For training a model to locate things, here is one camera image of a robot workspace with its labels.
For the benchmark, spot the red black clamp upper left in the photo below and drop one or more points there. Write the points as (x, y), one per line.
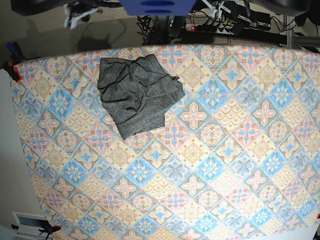
(12, 70)

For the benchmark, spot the blue black clamp handles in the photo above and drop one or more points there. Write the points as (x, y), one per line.
(16, 52)

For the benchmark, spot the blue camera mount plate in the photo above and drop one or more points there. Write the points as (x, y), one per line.
(157, 7)

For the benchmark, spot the white floor vent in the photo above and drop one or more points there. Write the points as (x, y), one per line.
(29, 225)

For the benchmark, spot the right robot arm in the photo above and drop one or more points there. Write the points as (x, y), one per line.
(98, 3)

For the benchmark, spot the grey t-shirt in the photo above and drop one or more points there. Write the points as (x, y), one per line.
(137, 93)

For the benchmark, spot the black orange clamp lower left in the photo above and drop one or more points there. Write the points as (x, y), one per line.
(47, 228)

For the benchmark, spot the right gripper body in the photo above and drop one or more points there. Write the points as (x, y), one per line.
(77, 12)

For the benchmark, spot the white power strip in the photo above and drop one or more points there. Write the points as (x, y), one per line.
(203, 28)

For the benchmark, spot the patterned tablecloth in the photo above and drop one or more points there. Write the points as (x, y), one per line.
(237, 158)

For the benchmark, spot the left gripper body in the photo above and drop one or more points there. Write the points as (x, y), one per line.
(214, 9)

